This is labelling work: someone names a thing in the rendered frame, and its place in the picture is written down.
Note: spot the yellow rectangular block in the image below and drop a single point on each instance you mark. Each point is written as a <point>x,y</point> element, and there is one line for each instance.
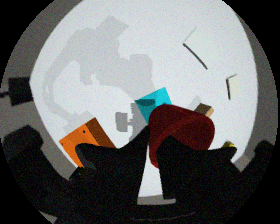
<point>228,144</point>

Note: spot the tan flat bar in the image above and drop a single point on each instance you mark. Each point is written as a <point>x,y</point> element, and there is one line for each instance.
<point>204,109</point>

